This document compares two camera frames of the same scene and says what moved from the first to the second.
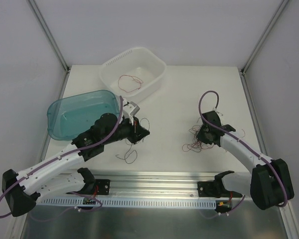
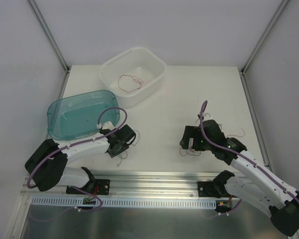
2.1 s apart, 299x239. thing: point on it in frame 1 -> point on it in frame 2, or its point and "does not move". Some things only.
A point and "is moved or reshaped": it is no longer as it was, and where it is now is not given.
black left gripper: (135, 131) -> (118, 150)
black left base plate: (103, 186) does not move
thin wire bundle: (196, 145) is moved or reshaped
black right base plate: (205, 188) does not move
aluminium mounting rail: (159, 184) does not move
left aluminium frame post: (50, 35) does not move
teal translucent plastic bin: (69, 118) does not move
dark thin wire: (148, 123) -> (127, 155)
